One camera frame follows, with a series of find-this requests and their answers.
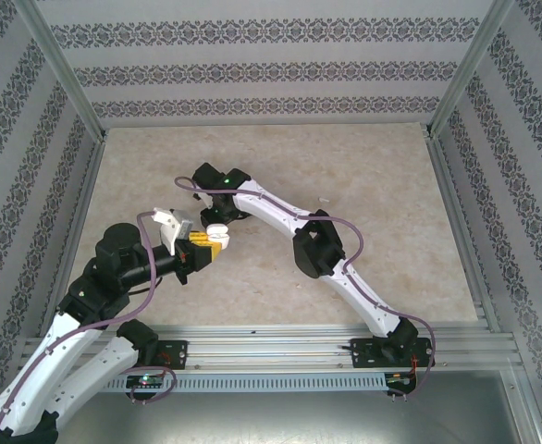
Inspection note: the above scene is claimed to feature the white earbud charging case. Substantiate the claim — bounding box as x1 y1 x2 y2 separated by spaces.
204 223 232 251

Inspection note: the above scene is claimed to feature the small circuit board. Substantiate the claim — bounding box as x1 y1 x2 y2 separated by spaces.
126 373 166 389
385 372 418 388

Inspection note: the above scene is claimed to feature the grey metal base sheet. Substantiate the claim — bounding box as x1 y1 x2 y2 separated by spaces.
57 390 542 444

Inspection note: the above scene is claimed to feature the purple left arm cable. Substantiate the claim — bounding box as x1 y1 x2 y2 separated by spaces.
0 210 176 438

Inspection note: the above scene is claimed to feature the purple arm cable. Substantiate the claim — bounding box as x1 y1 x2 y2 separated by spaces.
173 177 438 402
0 210 176 438

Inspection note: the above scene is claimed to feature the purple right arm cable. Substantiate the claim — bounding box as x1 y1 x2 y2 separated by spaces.
173 177 438 402

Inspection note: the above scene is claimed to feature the aluminium side frame rail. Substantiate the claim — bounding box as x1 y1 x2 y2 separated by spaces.
423 129 503 334
20 131 110 357

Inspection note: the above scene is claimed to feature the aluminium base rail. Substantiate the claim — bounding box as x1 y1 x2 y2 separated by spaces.
20 323 526 373

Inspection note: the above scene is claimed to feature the grey slotted cable duct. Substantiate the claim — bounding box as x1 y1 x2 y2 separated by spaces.
99 372 420 394

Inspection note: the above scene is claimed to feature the aluminium frame post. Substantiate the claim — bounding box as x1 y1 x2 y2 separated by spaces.
9 0 108 140
425 0 517 138

